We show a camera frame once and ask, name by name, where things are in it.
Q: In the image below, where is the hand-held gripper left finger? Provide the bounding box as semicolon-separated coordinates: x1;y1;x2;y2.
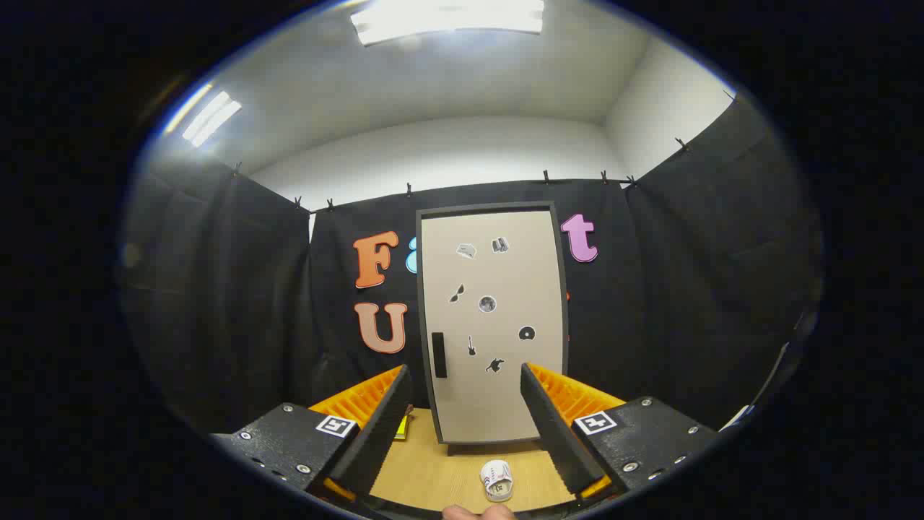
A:
209;363;416;506

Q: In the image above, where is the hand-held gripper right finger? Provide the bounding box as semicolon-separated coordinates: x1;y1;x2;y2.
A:
520;363;719;499

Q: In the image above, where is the white shoe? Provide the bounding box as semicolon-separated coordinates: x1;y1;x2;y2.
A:
480;459;515;503

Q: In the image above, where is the beige shoe cabinet door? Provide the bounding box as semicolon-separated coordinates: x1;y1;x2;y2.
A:
421;209;565;444

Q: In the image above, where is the dark grey shoe cabinet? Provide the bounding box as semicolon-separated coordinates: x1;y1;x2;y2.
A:
415;202;571;457

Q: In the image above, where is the white side table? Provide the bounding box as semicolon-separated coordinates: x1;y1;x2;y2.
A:
718;404;755;433

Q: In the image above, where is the black backdrop cloth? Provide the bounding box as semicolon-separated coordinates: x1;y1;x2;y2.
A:
119;90;824;434

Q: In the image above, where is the small ceiling light panel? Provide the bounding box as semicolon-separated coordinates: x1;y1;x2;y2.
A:
180;90;243;147

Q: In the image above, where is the large ceiling light panel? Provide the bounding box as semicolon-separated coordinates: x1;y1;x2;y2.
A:
350;0;546;46

